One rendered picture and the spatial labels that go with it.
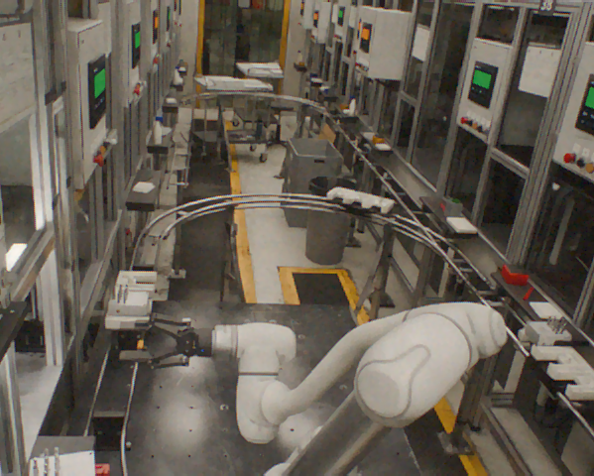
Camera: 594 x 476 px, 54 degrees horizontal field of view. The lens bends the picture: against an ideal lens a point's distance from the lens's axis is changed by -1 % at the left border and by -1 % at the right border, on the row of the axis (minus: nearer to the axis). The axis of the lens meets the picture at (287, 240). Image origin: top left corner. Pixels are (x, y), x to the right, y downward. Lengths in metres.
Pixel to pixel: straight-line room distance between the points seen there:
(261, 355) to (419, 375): 0.60
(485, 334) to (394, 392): 0.23
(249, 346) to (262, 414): 0.17
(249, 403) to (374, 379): 0.56
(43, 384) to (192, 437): 0.47
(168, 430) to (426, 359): 1.13
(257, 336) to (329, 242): 3.06
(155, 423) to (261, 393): 0.59
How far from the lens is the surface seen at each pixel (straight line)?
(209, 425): 1.96
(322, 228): 4.46
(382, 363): 0.97
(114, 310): 2.09
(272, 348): 1.49
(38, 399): 1.74
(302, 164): 5.05
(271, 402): 1.45
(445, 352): 1.02
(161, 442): 1.91
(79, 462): 1.38
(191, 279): 4.20
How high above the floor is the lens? 1.98
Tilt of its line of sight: 23 degrees down
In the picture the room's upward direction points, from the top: 6 degrees clockwise
